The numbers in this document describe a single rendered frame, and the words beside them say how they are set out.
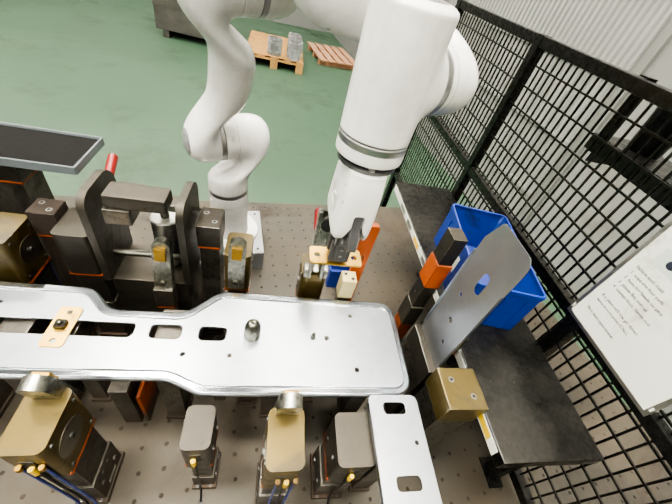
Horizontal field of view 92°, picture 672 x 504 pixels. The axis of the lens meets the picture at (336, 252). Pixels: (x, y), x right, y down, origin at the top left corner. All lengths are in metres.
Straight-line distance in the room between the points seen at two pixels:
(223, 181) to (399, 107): 0.76
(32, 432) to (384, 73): 0.63
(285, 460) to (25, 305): 0.56
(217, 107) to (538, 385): 0.95
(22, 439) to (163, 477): 0.37
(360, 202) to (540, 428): 0.59
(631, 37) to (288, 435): 2.93
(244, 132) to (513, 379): 0.88
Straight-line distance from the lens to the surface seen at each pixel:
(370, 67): 0.35
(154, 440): 0.97
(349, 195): 0.39
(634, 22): 3.07
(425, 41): 0.35
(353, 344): 0.73
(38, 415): 0.66
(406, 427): 0.70
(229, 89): 0.84
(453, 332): 0.71
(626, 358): 0.82
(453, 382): 0.71
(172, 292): 0.81
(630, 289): 0.81
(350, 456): 0.67
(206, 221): 0.76
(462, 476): 1.08
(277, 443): 0.59
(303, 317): 0.74
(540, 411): 0.84
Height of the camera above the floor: 1.61
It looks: 43 degrees down
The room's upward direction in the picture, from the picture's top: 17 degrees clockwise
